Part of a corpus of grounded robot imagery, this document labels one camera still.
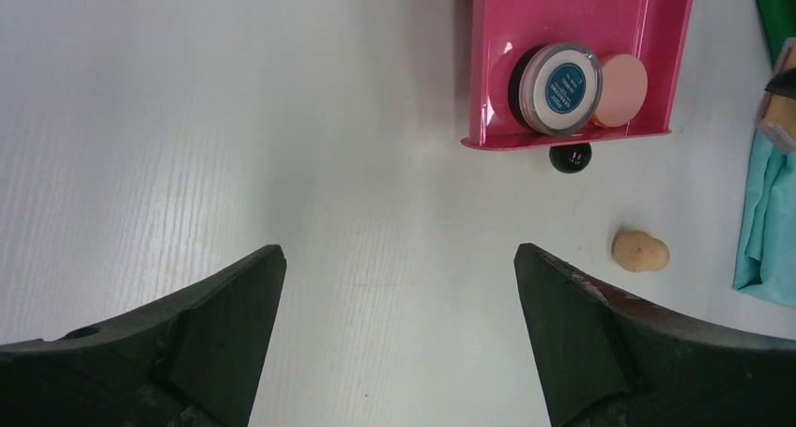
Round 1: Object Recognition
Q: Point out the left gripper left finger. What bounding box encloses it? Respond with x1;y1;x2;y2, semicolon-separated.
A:
1;245;286;426

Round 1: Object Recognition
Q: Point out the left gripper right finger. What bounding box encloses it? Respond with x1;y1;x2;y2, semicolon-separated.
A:
514;243;795;426

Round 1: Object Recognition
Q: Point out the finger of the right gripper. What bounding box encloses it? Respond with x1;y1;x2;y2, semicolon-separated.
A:
765;68;796;99

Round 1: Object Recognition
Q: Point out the tan square compact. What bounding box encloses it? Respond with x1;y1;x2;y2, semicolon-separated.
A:
755;38;795;155

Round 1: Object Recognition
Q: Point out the gourd-shaped beige makeup sponge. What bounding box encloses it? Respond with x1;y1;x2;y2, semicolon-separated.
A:
611;231;670;273

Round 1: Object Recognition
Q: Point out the pink round powder puff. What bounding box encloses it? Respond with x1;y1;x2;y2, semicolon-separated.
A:
591;53;649;129

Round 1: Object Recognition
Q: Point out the black pink drawer organizer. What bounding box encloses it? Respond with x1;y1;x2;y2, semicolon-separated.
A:
462;0;693;151

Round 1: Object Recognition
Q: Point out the round powder jar blue label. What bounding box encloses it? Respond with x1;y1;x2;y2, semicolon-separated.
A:
508;42;603;136

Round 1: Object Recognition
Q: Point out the green cloth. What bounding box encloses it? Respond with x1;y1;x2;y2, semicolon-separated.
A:
756;0;795;65

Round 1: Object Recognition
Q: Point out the teal cloth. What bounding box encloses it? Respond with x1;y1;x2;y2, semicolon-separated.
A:
733;132;795;308

